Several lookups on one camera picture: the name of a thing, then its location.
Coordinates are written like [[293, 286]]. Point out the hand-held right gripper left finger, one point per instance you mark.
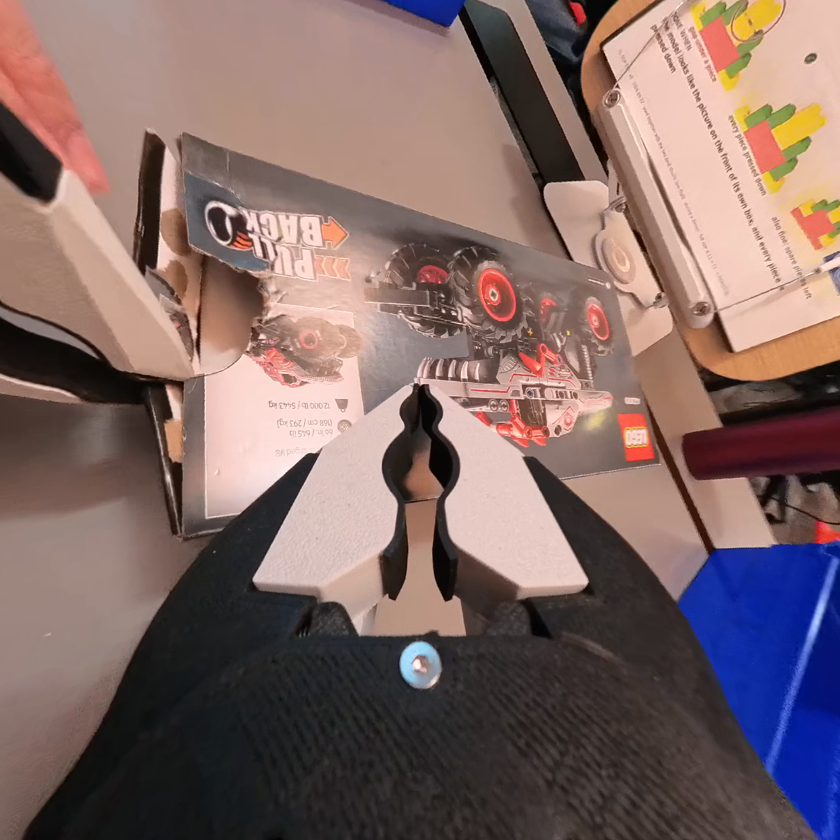
[[328, 518]]

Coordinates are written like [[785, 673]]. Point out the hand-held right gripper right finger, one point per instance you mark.
[[512, 518]]

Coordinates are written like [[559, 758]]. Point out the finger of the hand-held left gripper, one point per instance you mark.
[[59, 367], [85, 275]]

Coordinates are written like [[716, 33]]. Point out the monster truck toy cardboard box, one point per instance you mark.
[[394, 216]]

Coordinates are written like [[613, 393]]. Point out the pink object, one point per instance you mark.
[[39, 52]]

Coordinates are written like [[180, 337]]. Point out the dark maroon cylinder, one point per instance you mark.
[[754, 446]]

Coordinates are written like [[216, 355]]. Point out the blue plastic bin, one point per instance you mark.
[[754, 656]]

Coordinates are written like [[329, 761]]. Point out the silver clamp bar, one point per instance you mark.
[[646, 197]]

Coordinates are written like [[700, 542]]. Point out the printed instruction sheet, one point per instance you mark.
[[754, 197]]

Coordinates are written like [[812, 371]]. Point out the blue bin with tag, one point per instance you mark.
[[443, 10]]

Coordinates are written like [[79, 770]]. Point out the dark bag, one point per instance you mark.
[[558, 39]]

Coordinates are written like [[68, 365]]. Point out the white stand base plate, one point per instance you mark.
[[571, 203]]

